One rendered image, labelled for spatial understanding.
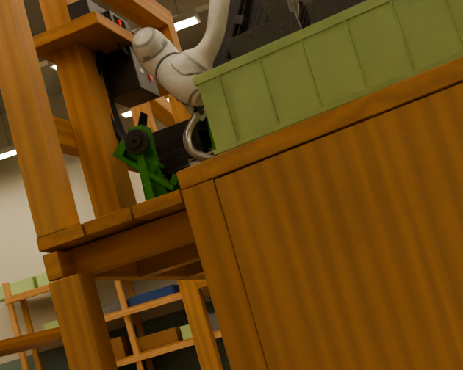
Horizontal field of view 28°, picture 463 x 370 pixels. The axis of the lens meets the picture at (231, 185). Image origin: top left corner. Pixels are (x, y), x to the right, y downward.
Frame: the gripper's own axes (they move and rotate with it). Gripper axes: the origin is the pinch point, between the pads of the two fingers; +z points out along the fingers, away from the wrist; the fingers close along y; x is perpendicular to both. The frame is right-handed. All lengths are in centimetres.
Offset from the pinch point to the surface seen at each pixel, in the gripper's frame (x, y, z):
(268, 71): 18, -82, -101
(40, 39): 13, 35, -38
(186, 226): 39, -44, -34
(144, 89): 3.2, 17.7, -5.6
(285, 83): 19, -86, -100
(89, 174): 37.7, 7.8, -14.1
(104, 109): 17.3, 18.6, -14.2
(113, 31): -2.4, 23.1, -27.5
